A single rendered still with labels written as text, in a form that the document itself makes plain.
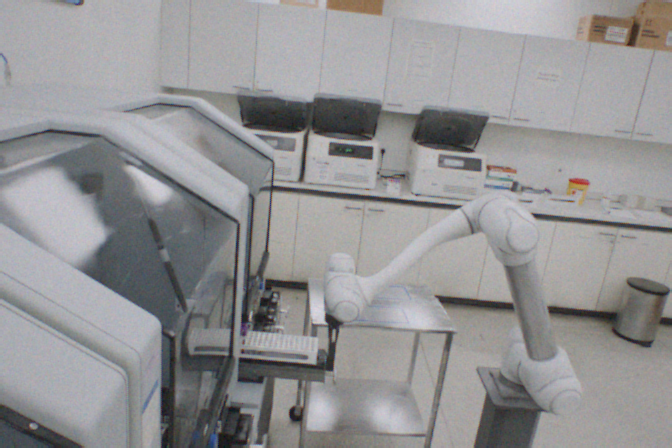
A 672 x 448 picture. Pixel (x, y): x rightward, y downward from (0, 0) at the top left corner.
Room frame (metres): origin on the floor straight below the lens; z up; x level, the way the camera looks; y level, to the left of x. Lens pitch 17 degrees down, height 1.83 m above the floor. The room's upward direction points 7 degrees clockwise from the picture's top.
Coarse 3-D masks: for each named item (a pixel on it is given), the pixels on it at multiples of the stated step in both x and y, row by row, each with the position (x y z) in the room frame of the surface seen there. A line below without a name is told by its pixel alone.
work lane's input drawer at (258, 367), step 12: (240, 360) 1.57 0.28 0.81; (252, 360) 1.58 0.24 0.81; (264, 360) 1.58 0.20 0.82; (324, 360) 1.62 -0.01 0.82; (240, 372) 1.56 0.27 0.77; (252, 372) 1.56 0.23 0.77; (264, 372) 1.57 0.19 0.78; (276, 372) 1.57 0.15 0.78; (288, 372) 1.57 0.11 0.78; (300, 372) 1.57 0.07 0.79; (312, 372) 1.57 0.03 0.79; (324, 372) 1.58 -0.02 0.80
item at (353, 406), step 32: (320, 288) 2.22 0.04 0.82; (416, 288) 2.35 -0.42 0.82; (320, 320) 1.91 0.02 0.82; (384, 320) 1.98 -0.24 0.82; (416, 320) 2.01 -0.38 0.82; (448, 320) 2.04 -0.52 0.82; (416, 352) 2.38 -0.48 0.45; (448, 352) 1.96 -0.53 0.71; (320, 384) 2.26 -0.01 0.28; (352, 384) 2.29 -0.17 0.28; (384, 384) 2.32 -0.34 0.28; (320, 416) 2.01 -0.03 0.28; (352, 416) 2.04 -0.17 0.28; (384, 416) 2.06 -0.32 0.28; (416, 416) 2.09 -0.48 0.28
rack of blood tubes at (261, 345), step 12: (252, 336) 1.65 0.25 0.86; (264, 336) 1.66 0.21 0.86; (276, 336) 1.67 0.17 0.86; (288, 336) 1.68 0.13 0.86; (240, 348) 1.58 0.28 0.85; (252, 348) 1.58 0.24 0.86; (264, 348) 1.58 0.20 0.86; (276, 348) 1.59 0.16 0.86; (288, 348) 1.60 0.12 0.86; (300, 348) 1.61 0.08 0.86; (312, 348) 1.61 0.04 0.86; (288, 360) 1.59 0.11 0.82; (300, 360) 1.59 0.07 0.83; (312, 360) 1.59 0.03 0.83
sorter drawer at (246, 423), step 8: (240, 416) 1.28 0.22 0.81; (248, 416) 1.27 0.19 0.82; (240, 424) 1.23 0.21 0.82; (248, 424) 1.24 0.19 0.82; (240, 432) 1.20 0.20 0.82; (248, 432) 1.22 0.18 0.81; (224, 440) 1.17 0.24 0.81; (232, 440) 1.17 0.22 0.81; (240, 440) 1.17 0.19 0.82; (248, 440) 1.19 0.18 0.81; (264, 440) 1.26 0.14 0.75
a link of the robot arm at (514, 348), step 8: (512, 328) 1.80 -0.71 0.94; (512, 336) 1.76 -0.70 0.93; (520, 336) 1.73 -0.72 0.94; (512, 344) 1.74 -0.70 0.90; (520, 344) 1.71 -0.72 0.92; (504, 352) 1.77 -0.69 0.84; (512, 352) 1.72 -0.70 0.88; (520, 352) 1.69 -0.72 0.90; (504, 360) 1.76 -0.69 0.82; (512, 360) 1.71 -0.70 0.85; (504, 368) 1.75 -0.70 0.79; (512, 368) 1.70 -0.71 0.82; (504, 376) 1.75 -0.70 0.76; (512, 376) 1.72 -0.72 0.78; (520, 384) 1.70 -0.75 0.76
